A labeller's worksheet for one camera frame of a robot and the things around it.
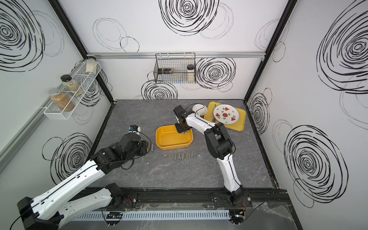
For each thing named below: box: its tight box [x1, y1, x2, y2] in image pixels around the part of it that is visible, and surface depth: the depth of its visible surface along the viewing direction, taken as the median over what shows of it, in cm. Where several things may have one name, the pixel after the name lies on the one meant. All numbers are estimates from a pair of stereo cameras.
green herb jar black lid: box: [60, 74, 84, 98], surface depth 72 cm
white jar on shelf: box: [85, 56, 97, 75], surface depth 88 cm
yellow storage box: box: [155, 124, 194, 151], surface depth 97 cm
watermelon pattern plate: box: [213, 103, 240, 125], surface depth 113 cm
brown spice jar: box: [48, 88, 76, 112], surface depth 66 cm
